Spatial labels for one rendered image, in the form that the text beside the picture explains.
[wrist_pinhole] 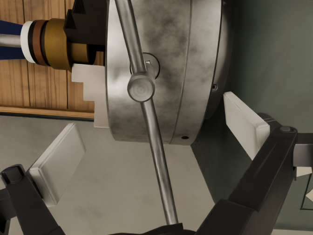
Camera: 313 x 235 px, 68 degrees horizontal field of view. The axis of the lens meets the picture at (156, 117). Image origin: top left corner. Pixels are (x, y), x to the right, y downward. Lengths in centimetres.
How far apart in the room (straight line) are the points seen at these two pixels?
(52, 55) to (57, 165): 26
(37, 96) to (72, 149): 51
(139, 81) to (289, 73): 17
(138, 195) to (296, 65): 163
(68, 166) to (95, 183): 161
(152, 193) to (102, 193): 36
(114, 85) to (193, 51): 10
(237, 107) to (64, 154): 13
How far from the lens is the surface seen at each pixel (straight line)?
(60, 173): 18
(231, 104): 18
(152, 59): 26
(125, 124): 31
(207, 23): 27
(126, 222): 196
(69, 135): 20
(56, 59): 42
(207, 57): 27
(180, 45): 26
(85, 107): 66
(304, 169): 33
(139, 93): 18
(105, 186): 180
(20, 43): 47
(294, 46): 29
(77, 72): 41
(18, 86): 71
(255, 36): 30
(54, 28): 42
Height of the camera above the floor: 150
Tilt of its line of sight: 75 degrees down
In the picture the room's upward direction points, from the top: 176 degrees clockwise
